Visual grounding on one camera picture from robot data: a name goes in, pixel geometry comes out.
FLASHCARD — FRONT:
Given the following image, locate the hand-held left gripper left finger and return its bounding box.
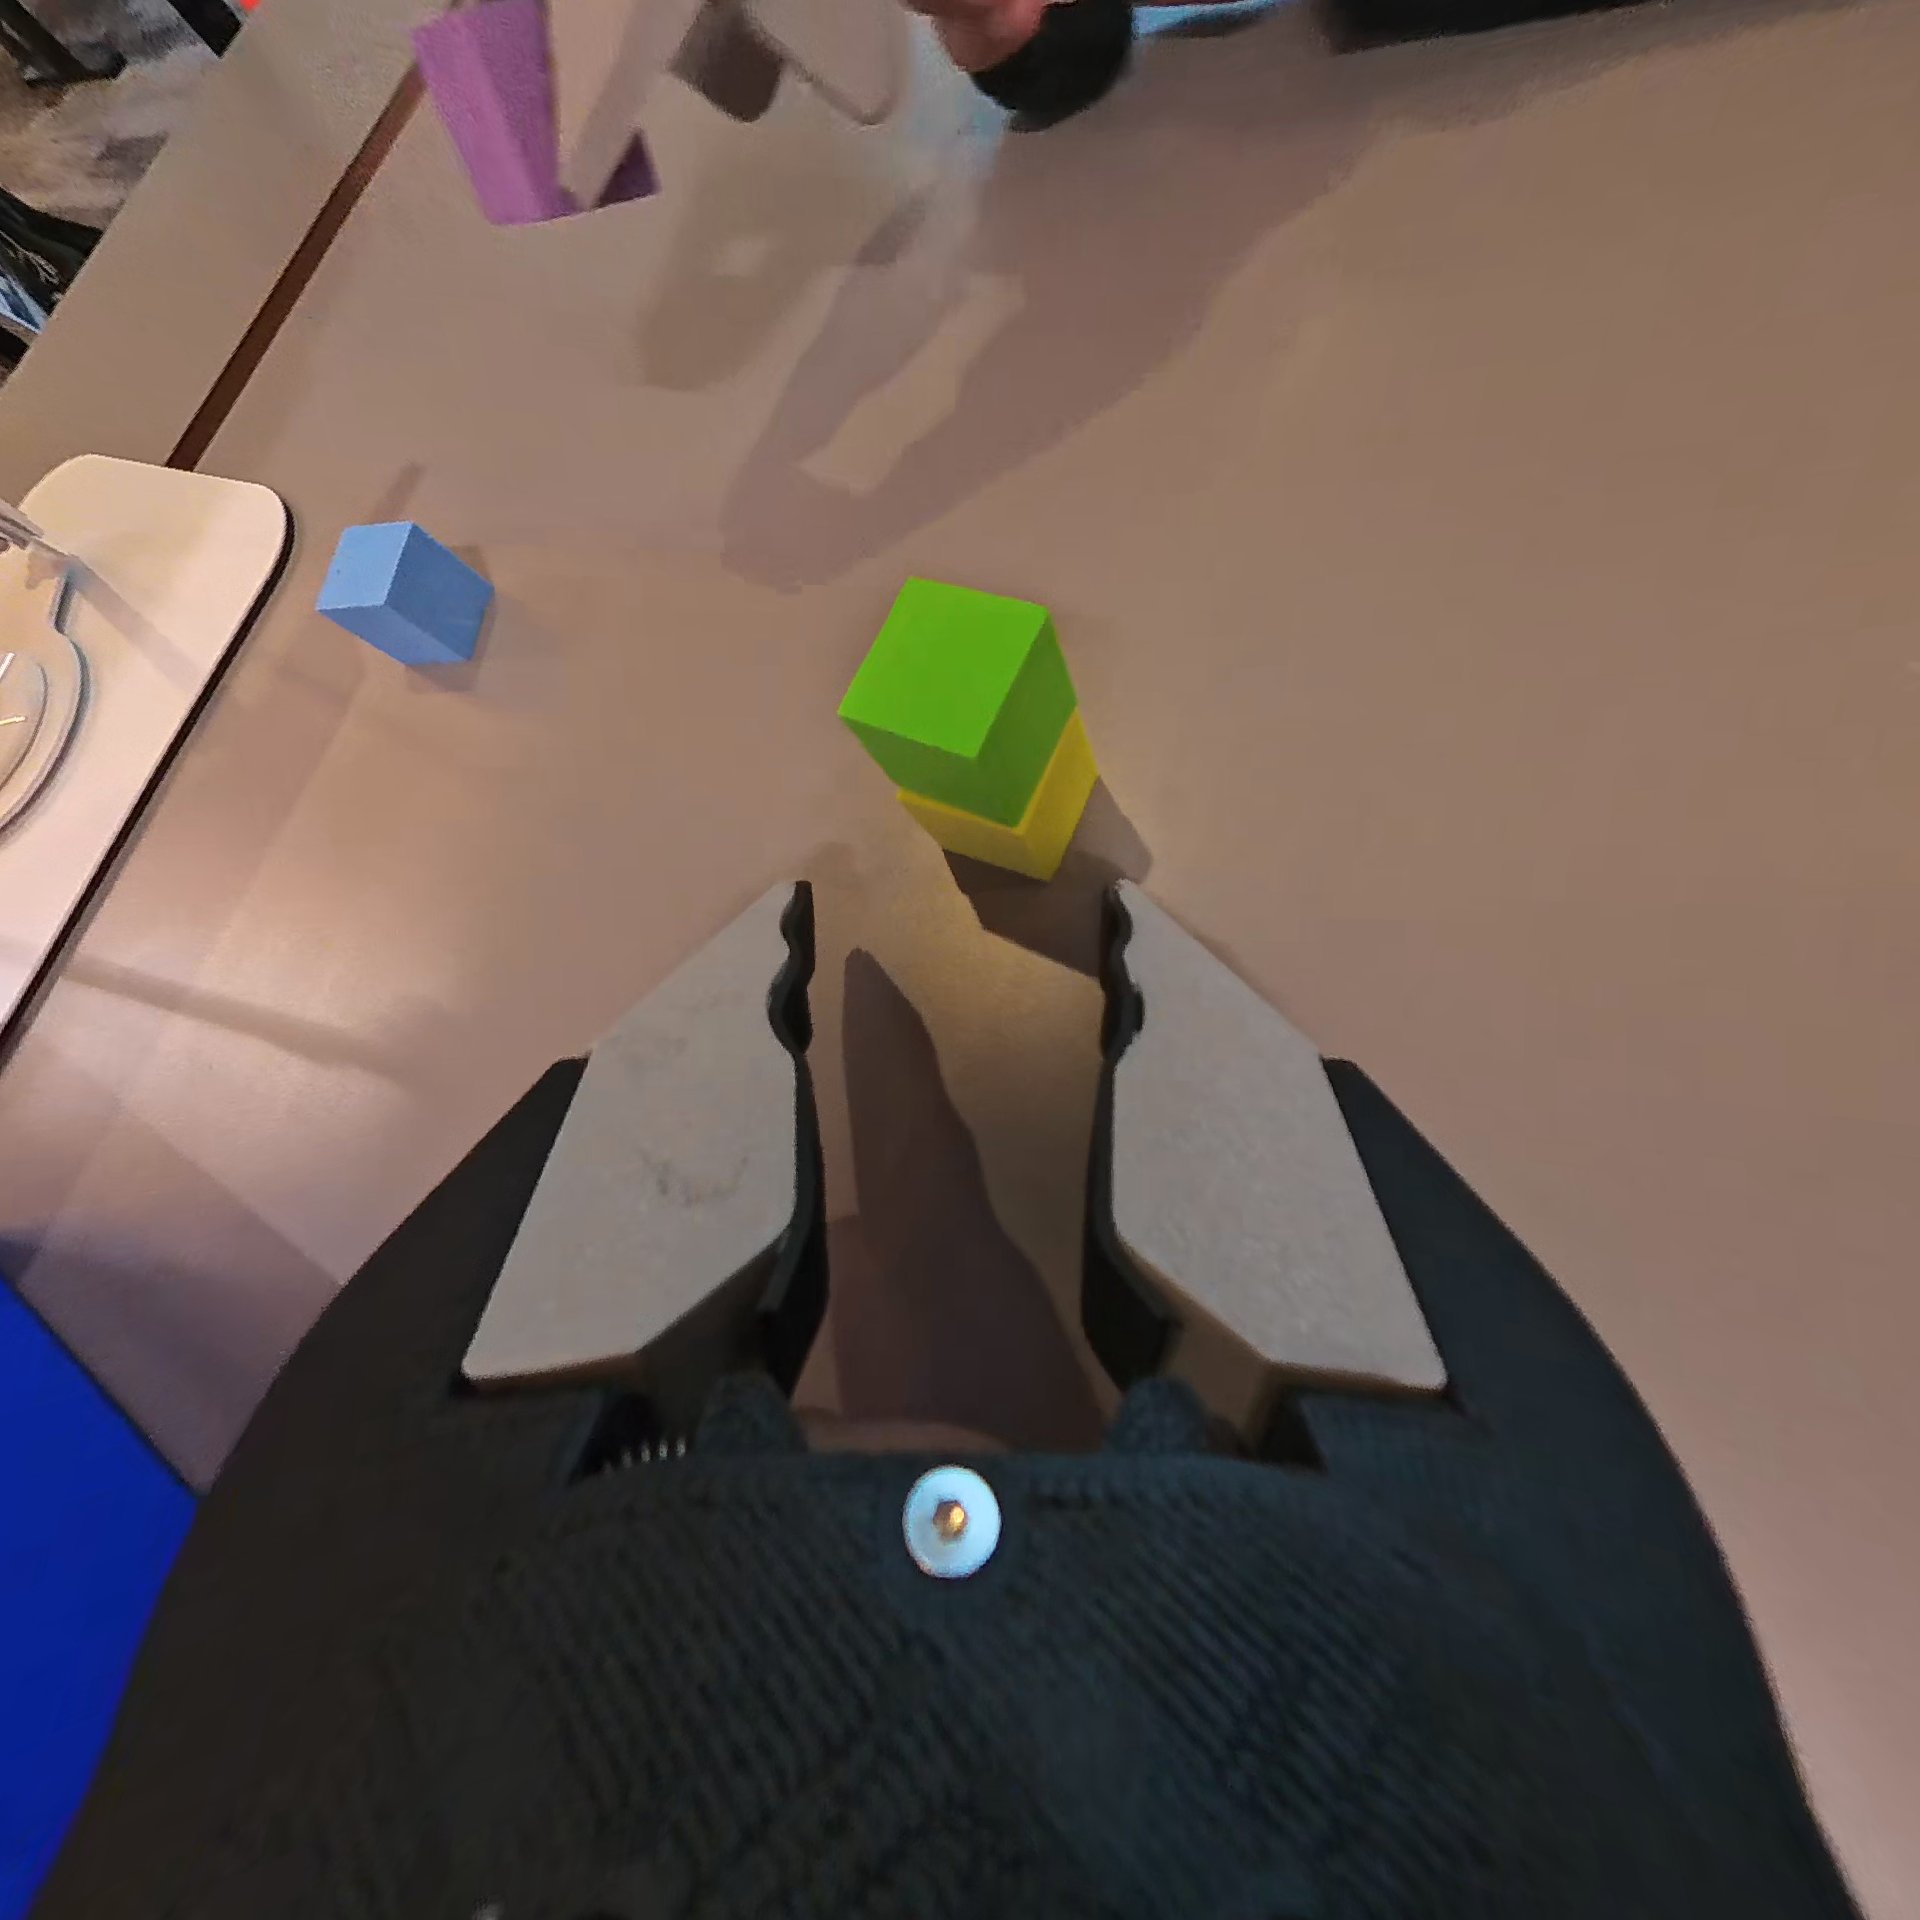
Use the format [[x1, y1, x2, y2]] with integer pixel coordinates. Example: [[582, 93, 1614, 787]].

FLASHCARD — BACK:
[[461, 877, 830, 1422]]

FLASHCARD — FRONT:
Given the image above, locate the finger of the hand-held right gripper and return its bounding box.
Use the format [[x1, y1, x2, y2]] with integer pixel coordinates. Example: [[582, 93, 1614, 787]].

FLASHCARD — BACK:
[[672, 0, 920, 131], [560, 0, 710, 211]]

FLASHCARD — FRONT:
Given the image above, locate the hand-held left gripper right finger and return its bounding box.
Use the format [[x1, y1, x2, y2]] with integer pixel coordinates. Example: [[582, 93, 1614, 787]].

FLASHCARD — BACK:
[[1081, 877, 1452, 1421]]

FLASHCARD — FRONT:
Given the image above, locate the purple foam cube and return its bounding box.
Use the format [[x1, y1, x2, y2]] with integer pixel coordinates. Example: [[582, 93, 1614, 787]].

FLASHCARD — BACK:
[[409, 0, 664, 229]]

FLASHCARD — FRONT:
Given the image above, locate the yellow foam cube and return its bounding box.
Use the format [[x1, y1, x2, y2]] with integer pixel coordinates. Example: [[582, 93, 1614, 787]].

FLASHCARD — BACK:
[[900, 710, 1102, 880]]

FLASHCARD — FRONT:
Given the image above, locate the blue foam cube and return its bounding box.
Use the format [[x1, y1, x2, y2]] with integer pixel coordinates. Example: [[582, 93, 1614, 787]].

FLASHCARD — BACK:
[[314, 519, 497, 667]]

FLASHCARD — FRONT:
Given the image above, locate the green foam cube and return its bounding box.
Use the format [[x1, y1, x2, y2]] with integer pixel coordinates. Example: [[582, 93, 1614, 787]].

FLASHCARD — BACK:
[[835, 579, 1077, 828]]

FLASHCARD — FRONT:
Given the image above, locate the person's right forearm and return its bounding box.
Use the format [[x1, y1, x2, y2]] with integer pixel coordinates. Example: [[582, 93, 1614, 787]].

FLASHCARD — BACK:
[[1319, 0, 1668, 54]]

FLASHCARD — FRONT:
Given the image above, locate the person's right hand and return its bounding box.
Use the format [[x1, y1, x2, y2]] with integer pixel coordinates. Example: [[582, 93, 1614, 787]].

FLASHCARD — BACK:
[[909, 0, 1054, 71]]

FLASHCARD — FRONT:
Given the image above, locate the blue plastic bin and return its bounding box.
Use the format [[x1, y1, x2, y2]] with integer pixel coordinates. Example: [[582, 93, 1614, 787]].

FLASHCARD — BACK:
[[0, 1273, 196, 1920]]

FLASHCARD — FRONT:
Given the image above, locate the white document stand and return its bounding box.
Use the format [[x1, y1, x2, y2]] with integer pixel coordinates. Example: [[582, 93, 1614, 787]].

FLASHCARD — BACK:
[[0, 452, 292, 1038]]

